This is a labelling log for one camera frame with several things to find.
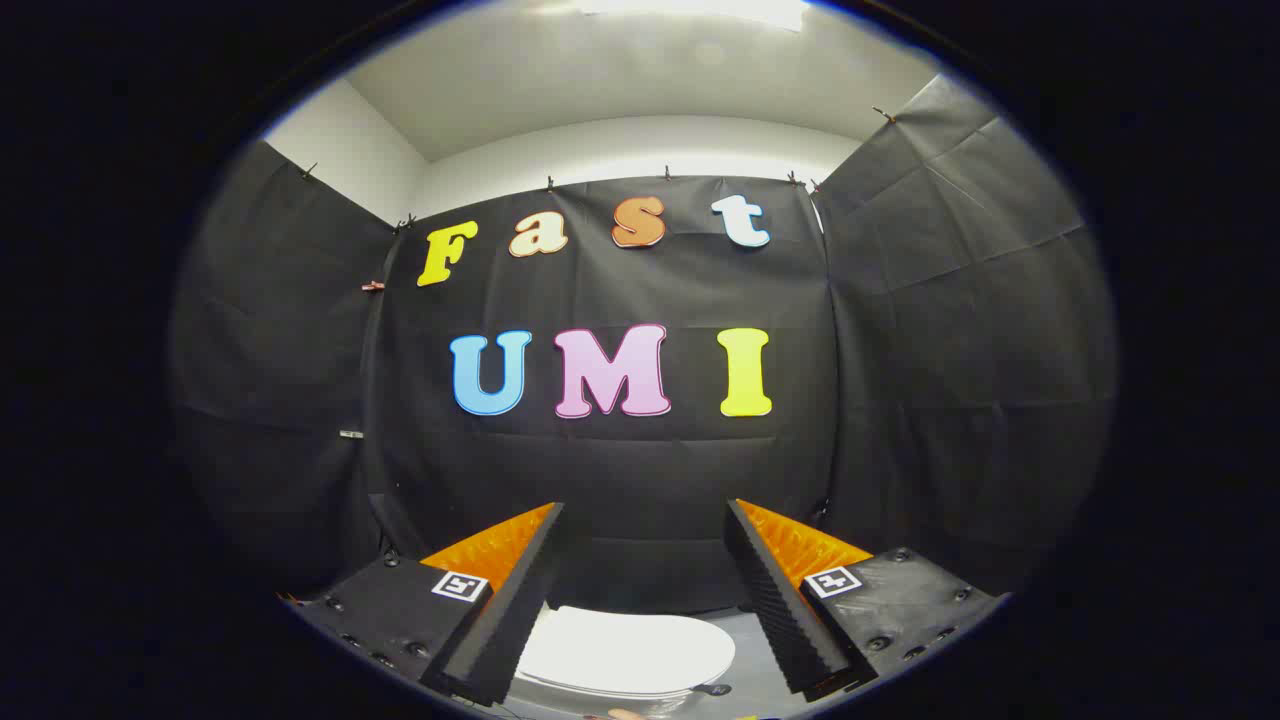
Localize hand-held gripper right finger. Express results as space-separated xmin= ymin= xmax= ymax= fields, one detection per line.
xmin=724 ymin=498 xmax=1006 ymax=703

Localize black backdrop cloth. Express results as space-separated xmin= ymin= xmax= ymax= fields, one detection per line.
xmin=170 ymin=75 xmax=1118 ymax=616

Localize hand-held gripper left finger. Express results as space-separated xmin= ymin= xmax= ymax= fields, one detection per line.
xmin=280 ymin=502 xmax=566 ymax=707

